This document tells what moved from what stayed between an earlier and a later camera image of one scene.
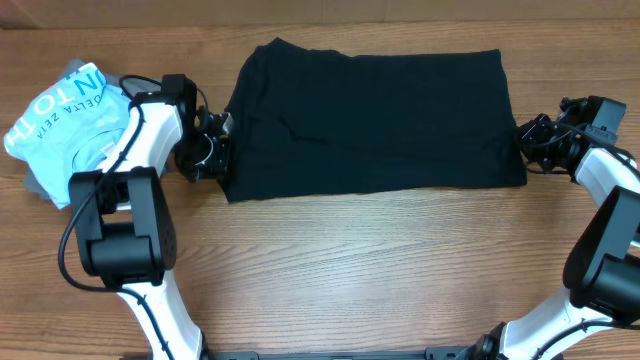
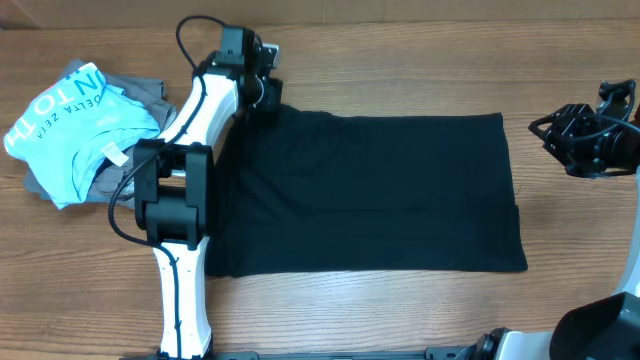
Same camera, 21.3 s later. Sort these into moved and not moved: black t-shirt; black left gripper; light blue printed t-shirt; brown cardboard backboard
Moved: black left gripper; black t-shirt
Not moved: brown cardboard backboard; light blue printed t-shirt
